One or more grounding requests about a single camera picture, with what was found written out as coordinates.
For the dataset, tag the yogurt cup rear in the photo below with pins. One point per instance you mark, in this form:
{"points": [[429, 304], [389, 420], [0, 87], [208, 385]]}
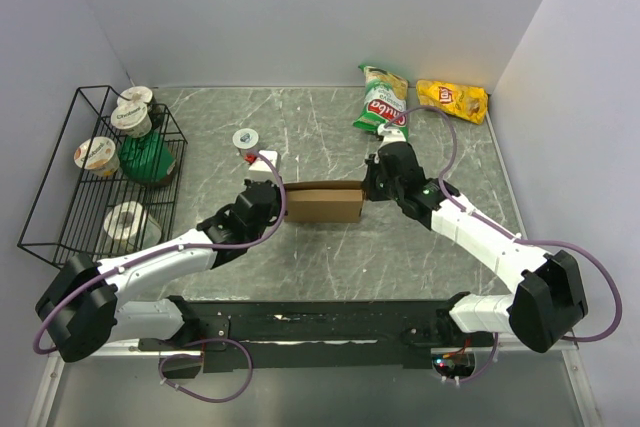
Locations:
{"points": [[136, 94]]}

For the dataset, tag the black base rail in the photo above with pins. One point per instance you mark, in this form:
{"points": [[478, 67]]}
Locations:
{"points": [[234, 335]]}

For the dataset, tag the green bottle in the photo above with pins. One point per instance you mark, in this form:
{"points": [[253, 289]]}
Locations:
{"points": [[147, 160]]}

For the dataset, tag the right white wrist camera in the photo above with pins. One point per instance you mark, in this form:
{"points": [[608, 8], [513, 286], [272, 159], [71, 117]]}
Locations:
{"points": [[389, 135]]}

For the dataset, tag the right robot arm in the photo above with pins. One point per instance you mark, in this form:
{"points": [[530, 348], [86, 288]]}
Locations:
{"points": [[545, 297]]}

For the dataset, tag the white tape roll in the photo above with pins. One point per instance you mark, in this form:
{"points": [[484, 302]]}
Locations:
{"points": [[129, 227]]}

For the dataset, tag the Chobani yogurt cup front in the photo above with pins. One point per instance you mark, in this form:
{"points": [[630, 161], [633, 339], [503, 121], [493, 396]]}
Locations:
{"points": [[98, 156]]}

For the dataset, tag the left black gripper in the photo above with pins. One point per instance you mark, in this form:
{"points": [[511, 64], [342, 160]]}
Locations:
{"points": [[279, 199]]}

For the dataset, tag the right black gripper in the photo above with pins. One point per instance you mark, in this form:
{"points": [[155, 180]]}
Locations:
{"points": [[373, 165]]}

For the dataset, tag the yellow Lays chips bag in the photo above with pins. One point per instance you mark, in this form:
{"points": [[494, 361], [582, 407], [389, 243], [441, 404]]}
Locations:
{"points": [[465, 102]]}

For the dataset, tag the brown cardboard box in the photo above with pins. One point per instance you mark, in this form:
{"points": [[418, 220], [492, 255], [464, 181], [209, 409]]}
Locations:
{"points": [[326, 201]]}

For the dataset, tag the green Chuba snack bag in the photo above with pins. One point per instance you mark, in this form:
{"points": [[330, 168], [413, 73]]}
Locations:
{"points": [[385, 98]]}

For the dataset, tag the Chobani yogurt cup middle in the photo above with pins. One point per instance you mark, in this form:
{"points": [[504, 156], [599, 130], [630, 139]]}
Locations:
{"points": [[132, 119]]}

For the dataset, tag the black wire rack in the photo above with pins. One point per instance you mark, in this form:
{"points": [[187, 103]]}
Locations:
{"points": [[66, 217]]}

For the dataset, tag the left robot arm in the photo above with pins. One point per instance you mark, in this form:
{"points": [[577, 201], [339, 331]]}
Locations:
{"points": [[91, 303]]}

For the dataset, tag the small white yogurt cup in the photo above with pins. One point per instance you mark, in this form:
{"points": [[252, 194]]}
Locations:
{"points": [[246, 141]]}

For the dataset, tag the chobani yogurt cup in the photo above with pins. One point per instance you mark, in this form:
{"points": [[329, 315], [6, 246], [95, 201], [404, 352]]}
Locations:
{"points": [[132, 119], [98, 156]]}

